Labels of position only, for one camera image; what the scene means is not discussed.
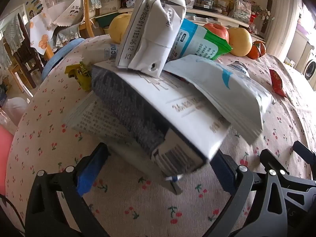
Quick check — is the white wet wipes pack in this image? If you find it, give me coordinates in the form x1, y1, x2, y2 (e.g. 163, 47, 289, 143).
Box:
163, 55, 274, 145

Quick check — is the red snack packet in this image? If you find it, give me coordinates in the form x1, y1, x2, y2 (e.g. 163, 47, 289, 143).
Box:
269, 69, 287, 97

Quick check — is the printed grey wipes pack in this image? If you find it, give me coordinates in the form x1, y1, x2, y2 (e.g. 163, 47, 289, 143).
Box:
63, 92, 183, 195

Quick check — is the white Magicday drink pouch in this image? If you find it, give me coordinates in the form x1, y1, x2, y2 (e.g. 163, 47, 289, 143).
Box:
228, 61, 250, 78

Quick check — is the cherry print tablecloth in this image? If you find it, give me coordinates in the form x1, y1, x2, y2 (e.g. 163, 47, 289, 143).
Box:
6, 35, 315, 236

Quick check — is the yellow green snack wrapper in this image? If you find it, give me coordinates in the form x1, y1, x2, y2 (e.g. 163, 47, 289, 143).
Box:
64, 62, 92, 92

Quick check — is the orange tangerine front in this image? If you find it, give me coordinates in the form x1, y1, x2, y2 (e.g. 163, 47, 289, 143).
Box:
247, 44, 261, 60

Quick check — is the orange tangerine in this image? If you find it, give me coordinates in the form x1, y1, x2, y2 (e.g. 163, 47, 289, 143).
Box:
253, 41, 266, 57
247, 44, 261, 60

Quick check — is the blue chair back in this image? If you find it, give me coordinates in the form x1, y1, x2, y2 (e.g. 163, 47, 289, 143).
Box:
41, 38, 84, 81

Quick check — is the orange tangerine back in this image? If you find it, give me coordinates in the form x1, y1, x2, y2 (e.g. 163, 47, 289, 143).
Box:
253, 41, 266, 57

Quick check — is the yellow pear right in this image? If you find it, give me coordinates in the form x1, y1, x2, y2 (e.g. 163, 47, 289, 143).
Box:
228, 27, 252, 57

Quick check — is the yellow pear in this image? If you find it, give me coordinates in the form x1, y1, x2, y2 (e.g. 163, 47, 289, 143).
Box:
228, 27, 252, 57
109, 13, 131, 44

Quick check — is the washing machine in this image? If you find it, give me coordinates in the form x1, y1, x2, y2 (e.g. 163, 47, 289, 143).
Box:
303, 50, 316, 91

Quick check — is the dark wooden chair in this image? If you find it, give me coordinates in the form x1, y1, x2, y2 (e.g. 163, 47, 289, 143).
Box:
4, 13, 44, 89

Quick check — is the blue green snack bag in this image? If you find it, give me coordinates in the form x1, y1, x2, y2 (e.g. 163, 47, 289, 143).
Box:
168, 19, 232, 60

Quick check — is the red apple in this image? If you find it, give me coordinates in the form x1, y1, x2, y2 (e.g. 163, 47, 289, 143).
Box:
204, 23, 229, 43

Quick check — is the wooden dining chair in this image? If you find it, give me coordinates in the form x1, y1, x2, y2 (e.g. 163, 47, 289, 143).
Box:
79, 0, 95, 38

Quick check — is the dining table with cloth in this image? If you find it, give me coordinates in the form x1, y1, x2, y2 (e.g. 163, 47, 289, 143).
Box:
29, 10, 82, 55

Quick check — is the yellow pear left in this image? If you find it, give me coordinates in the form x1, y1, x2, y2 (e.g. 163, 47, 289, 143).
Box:
109, 13, 131, 44

